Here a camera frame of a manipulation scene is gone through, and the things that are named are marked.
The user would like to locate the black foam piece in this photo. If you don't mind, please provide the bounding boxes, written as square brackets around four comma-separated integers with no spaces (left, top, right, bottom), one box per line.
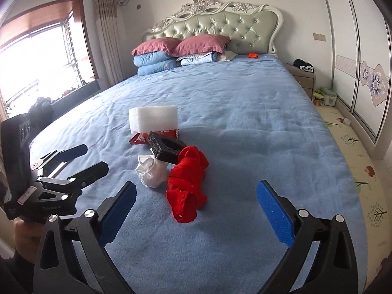
[147,131,187,164]

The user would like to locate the folded patterned blanket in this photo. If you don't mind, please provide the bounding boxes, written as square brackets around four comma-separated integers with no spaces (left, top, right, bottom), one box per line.
[176,52,221,67]

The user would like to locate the crumpled white tissue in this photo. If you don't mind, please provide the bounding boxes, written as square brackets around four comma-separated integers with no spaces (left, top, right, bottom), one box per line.
[135,154,170,188]

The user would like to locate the grey nightstand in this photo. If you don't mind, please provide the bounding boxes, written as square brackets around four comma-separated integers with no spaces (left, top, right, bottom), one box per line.
[286,63,316,100]

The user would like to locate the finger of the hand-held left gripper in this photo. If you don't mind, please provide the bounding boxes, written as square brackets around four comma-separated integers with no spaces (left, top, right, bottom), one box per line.
[36,161,110,197]
[31,144,89,178]

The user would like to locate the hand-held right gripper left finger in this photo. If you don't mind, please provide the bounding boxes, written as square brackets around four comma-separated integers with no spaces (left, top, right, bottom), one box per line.
[33,181,137,294]

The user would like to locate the red cloth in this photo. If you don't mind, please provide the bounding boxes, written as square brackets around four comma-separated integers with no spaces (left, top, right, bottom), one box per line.
[166,146,209,224]

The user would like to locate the person's left hand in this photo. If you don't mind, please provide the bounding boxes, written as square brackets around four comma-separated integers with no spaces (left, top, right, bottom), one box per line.
[13,217,47,264]

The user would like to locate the white foam block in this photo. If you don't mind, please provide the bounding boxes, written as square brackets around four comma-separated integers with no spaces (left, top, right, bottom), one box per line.
[129,105,179,134]

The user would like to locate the pink pillow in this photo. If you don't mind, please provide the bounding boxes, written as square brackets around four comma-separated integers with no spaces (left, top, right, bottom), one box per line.
[132,37,183,56]
[171,34,232,57]

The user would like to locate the beige curtain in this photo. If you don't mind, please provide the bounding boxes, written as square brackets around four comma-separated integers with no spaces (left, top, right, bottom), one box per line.
[93,0,129,84]

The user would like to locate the white sliding door wardrobe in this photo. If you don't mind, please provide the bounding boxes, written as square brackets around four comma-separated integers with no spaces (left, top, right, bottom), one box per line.
[317,0,392,160]

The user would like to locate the folded blue quilt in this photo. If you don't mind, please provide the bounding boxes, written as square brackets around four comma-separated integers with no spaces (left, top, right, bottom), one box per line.
[133,52,179,68]
[137,61,182,77]

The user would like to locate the dark cloth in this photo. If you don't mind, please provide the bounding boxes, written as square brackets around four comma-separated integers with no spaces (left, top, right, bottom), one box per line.
[293,58,315,73]

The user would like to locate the white cloth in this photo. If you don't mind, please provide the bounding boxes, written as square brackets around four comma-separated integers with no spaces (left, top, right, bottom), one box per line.
[217,50,239,62]

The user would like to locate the bed with tufted headboard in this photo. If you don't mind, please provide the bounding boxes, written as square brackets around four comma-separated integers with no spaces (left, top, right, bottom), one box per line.
[18,0,368,294]

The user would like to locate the red snack packet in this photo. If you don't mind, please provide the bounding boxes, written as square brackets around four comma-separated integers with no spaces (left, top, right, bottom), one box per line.
[129,129,180,145]

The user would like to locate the green and white storage box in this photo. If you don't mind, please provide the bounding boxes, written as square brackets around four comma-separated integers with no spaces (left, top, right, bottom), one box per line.
[323,88,338,106]

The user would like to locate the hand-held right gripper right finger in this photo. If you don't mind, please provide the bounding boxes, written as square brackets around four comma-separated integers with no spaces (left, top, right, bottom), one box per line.
[256,180,359,294]

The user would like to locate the window with wooden frame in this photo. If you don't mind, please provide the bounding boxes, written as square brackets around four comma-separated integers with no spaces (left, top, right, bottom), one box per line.
[0,0,100,121]

